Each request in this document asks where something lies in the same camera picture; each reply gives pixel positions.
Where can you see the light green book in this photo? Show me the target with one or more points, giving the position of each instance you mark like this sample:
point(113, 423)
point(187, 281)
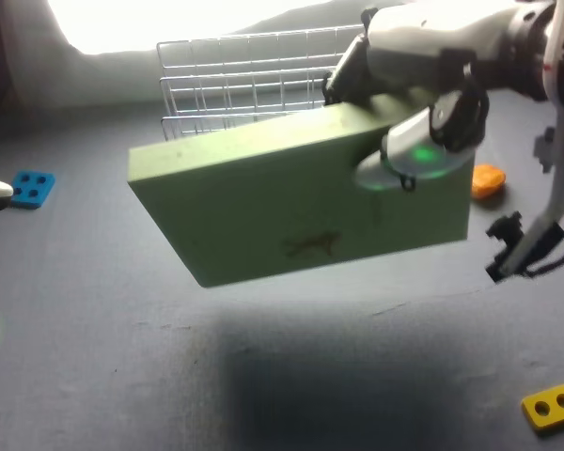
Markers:
point(263, 202)

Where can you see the yellow two-hole rectangular block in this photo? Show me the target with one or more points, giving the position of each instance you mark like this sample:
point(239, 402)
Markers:
point(552, 408)

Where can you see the blue square four-hole block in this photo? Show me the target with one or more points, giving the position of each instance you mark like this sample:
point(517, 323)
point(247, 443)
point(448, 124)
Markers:
point(33, 190)

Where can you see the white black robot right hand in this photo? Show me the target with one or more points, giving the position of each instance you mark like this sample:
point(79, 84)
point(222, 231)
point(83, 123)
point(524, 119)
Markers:
point(418, 42)

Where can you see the grey table cloth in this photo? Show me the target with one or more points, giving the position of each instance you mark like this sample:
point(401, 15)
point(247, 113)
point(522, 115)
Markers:
point(98, 376)

